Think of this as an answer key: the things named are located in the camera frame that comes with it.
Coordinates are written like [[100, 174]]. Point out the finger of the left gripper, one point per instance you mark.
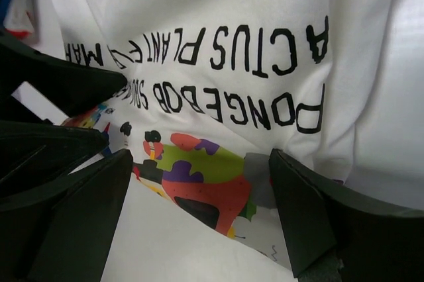
[[42, 163], [73, 88]]

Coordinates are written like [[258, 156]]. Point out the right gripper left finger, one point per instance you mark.
[[63, 230]]

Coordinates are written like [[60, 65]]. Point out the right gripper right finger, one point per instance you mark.
[[333, 233]]

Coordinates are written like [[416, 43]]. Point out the white printed t-shirt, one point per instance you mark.
[[213, 86]]

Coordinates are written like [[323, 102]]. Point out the red and white folded shirt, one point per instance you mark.
[[21, 21]]

